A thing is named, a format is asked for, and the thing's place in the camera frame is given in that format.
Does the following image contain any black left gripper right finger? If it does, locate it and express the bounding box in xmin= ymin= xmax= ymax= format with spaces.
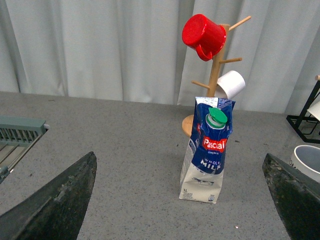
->
xmin=262 ymin=153 xmax=320 ymax=240

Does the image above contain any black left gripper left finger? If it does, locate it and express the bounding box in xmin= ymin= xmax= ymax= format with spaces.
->
xmin=0 ymin=151 xmax=97 ymax=240

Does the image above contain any cream mug grey interior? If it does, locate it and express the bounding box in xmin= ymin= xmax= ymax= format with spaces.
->
xmin=288 ymin=145 xmax=320 ymax=183

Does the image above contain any blue white milk carton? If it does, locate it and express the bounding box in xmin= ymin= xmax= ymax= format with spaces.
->
xmin=179 ymin=97 xmax=235 ymax=204

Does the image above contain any small white cup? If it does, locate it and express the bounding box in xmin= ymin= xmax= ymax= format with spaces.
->
xmin=214 ymin=70 xmax=246 ymax=99

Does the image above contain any green dish rack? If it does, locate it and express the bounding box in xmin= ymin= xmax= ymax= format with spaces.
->
xmin=0 ymin=115 xmax=49 ymax=182

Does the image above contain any wooden mug tree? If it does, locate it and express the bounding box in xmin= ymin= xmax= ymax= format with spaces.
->
xmin=181 ymin=15 xmax=252 ymax=138

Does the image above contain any red mug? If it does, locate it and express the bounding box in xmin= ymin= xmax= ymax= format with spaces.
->
xmin=181 ymin=14 xmax=227 ymax=62

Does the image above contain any black wire mug rack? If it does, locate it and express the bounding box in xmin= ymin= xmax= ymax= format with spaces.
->
xmin=286 ymin=75 xmax=320 ymax=144

